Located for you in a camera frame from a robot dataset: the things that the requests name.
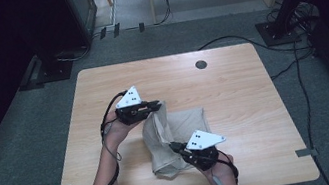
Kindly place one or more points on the black stand base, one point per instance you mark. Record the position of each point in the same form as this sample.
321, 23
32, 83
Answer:
278, 36
54, 72

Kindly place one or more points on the person's left hand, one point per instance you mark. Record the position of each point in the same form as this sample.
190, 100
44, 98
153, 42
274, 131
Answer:
116, 132

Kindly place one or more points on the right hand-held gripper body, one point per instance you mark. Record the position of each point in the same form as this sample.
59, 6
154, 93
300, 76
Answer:
204, 158

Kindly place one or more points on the beige short-sleeved shirt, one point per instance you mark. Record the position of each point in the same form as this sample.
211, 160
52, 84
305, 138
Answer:
184, 123

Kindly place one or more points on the dark round table grommet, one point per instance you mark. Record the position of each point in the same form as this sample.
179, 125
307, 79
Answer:
201, 64

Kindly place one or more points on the black floor tape piece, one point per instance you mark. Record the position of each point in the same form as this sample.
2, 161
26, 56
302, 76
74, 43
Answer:
141, 27
116, 29
103, 33

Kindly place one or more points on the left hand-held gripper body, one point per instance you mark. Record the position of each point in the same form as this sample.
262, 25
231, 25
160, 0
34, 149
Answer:
132, 113

